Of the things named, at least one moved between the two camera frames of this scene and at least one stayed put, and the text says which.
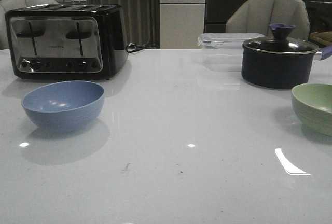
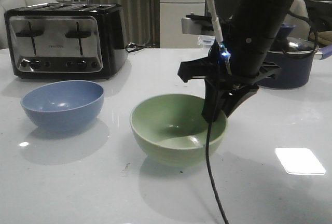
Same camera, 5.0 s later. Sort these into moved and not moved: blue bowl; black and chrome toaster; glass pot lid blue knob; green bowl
Moved: green bowl
Not moved: glass pot lid blue knob; black and chrome toaster; blue bowl
